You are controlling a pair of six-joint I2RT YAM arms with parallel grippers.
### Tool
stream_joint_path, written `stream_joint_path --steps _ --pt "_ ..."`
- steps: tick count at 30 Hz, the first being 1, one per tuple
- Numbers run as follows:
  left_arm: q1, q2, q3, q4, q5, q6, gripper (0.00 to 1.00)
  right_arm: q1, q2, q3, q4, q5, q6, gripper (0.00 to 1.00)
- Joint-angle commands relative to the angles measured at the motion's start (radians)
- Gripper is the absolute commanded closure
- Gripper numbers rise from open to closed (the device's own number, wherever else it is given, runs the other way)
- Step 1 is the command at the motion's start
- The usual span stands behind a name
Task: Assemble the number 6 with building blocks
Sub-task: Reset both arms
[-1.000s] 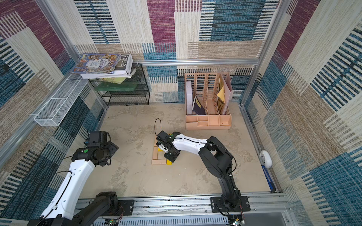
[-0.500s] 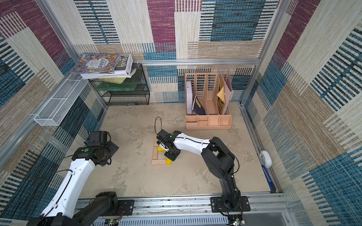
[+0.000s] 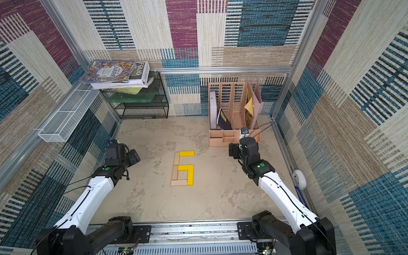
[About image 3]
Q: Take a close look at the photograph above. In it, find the natural wood block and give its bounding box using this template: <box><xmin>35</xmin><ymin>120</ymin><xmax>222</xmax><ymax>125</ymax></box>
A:
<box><xmin>171</xmin><ymin>180</ymin><xmax>188</xmax><ymax>187</ymax></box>
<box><xmin>172</xmin><ymin>165</ymin><xmax>179</xmax><ymax>181</ymax></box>
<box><xmin>173</xmin><ymin>152</ymin><xmax>180</xmax><ymax>166</ymax></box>

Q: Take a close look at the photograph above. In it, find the yellow block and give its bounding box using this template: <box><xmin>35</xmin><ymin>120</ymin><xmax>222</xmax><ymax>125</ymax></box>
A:
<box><xmin>178</xmin><ymin>165</ymin><xmax>194</xmax><ymax>172</ymax></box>
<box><xmin>187</xmin><ymin>170</ymin><xmax>194</xmax><ymax>186</ymax></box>
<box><xmin>180</xmin><ymin>151</ymin><xmax>195</xmax><ymax>157</ymax></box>

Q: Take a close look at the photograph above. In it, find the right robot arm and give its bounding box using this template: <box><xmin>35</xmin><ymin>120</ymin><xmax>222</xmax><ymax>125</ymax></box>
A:
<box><xmin>228</xmin><ymin>137</ymin><xmax>337</xmax><ymax>255</ymax></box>

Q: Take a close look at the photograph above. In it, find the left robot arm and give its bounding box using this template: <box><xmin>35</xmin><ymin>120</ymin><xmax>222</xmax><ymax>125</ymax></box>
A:
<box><xmin>32</xmin><ymin>140</ymin><xmax>140</xmax><ymax>255</ymax></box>

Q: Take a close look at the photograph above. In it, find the dark notebook in organizer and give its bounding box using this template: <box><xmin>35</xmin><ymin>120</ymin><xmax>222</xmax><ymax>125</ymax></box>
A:
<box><xmin>216</xmin><ymin>109</ymin><xmax>232</xmax><ymax>130</ymax></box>

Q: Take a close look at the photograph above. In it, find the pink desk organizer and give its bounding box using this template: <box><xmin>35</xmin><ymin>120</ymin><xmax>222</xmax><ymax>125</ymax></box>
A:
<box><xmin>207</xmin><ymin>81</ymin><xmax>263</xmax><ymax>147</ymax></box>

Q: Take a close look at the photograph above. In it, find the yellow paper in organizer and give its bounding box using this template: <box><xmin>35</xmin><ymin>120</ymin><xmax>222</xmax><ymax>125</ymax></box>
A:
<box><xmin>244</xmin><ymin>97</ymin><xmax>254</xmax><ymax>116</ymax></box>

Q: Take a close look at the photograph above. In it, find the white binder in organizer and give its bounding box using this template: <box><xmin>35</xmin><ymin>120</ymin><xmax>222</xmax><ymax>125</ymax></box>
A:
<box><xmin>209</xmin><ymin>91</ymin><xmax>217</xmax><ymax>130</ymax></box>

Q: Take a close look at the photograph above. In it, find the green folder on shelf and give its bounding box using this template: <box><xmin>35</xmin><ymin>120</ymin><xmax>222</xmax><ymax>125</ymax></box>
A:
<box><xmin>107</xmin><ymin>92</ymin><xmax>156</xmax><ymax>103</ymax></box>

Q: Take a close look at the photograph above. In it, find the white round device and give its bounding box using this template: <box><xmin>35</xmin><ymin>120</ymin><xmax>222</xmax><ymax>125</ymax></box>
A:
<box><xmin>292</xmin><ymin>170</ymin><xmax>307</xmax><ymax>191</ymax></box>

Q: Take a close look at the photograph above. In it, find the black and white Folio book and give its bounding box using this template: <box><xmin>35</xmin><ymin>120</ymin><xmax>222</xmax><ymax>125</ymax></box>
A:
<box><xmin>90</xmin><ymin>62</ymin><xmax>150</xmax><ymax>89</ymax></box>

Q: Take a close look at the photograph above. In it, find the colourful picture book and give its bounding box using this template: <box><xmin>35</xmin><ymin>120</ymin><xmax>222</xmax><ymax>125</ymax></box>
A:
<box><xmin>80</xmin><ymin>60</ymin><xmax>136</xmax><ymax>84</ymax></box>

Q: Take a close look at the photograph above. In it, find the black wire shelf rack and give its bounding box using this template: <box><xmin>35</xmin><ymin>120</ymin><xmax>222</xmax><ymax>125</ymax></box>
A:
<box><xmin>101</xmin><ymin>72</ymin><xmax>170</xmax><ymax>120</ymax></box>

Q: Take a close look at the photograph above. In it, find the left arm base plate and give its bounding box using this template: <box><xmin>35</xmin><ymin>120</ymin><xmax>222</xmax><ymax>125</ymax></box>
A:
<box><xmin>110</xmin><ymin>225</ymin><xmax>152</xmax><ymax>244</ymax></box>

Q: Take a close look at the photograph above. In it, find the white mesh wall basket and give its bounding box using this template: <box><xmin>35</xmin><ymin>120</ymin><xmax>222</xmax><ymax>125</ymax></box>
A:
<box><xmin>38</xmin><ymin>84</ymin><xmax>99</xmax><ymax>142</ymax></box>

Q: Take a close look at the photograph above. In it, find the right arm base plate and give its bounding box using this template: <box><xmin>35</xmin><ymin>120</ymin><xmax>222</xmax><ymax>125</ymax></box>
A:
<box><xmin>237</xmin><ymin>220</ymin><xmax>282</xmax><ymax>241</ymax></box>

